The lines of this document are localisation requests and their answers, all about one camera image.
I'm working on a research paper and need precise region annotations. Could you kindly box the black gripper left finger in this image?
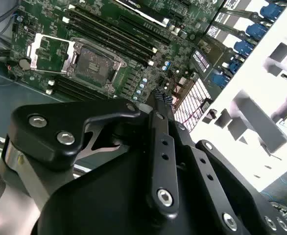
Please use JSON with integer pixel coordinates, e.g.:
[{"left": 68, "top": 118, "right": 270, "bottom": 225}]
[{"left": 1, "top": 89, "right": 181, "bottom": 220}]

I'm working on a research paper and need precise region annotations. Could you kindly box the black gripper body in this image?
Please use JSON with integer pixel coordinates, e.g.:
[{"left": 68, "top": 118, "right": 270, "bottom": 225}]
[{"left": 33, "top": 146, "right": 222, "bottom": 235}]

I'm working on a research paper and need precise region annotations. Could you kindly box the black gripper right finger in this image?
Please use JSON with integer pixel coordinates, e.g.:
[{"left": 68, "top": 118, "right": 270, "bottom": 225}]
[{"left": 162, "top": 90, "right": 287, "bottom": 235}]

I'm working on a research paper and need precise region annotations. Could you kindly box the metal socket cover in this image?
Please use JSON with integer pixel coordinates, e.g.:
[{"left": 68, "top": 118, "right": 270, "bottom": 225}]
[{"left": 27, "top": 33, "right": 77, "bottom": 75}]

